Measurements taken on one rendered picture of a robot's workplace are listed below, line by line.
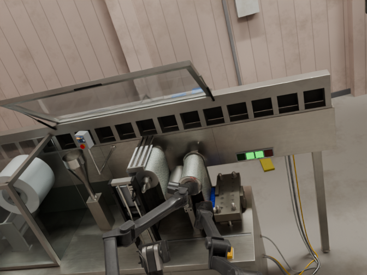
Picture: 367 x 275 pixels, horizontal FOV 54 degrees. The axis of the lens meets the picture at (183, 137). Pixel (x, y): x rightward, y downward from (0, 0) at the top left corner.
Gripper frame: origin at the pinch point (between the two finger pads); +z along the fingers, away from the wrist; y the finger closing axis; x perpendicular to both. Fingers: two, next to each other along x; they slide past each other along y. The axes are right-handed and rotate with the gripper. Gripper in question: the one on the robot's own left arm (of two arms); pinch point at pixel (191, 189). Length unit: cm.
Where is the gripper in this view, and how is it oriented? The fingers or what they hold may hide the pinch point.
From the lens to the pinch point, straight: 212.9
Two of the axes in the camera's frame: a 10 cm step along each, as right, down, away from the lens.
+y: 9.7, -1.5, -1.9
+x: -1.2, -9.8, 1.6
